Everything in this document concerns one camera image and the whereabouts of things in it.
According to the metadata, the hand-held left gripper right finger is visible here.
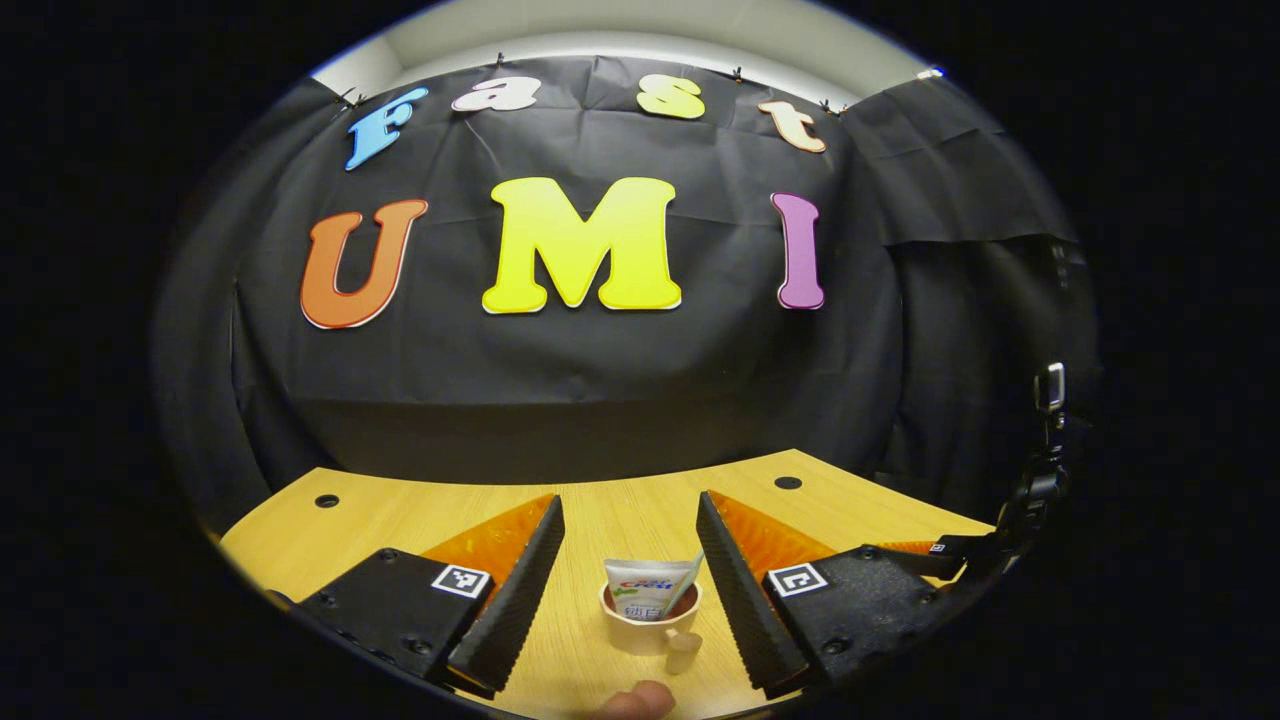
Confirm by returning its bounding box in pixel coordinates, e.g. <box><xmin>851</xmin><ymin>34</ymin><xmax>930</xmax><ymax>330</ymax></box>
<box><xmin>695</xmin><ymin>490</ymin><xmax>963</xmax><ymax>699</ymax></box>

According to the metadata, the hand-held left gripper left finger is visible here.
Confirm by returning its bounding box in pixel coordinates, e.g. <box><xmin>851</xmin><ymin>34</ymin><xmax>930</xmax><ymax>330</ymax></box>
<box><xmin>295</xmin><ymin>493</ymin><xmax>567</xmax><ymax>699</ymax></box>

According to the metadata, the white toothpaste tube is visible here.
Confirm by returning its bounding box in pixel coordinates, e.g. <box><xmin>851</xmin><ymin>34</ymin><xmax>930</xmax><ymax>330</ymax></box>
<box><xmin>603</xmin><ymin>557</ymin><xmax>701</xmax><ymax>622</ymax></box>

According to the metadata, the beige cup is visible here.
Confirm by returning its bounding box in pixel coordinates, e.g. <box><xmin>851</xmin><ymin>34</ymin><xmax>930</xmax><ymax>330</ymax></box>
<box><xmin>598</xmin><ymin>575</ymin><xmax>705</xmax><ymax>676</ymax></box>

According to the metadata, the light wooden desktop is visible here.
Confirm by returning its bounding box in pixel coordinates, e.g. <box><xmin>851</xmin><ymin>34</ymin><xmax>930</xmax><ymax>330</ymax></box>
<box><xmin>220</xmin><ymin>448</ymin><xmax>997</xmax><ymax>720</ymax></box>

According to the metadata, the black backdrop cloth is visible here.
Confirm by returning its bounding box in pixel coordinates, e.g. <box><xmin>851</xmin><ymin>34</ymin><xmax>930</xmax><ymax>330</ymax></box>
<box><xmin>150</xmin><ymin>55</ymin><xmax>1103</xmax><ymax>531</ymax></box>

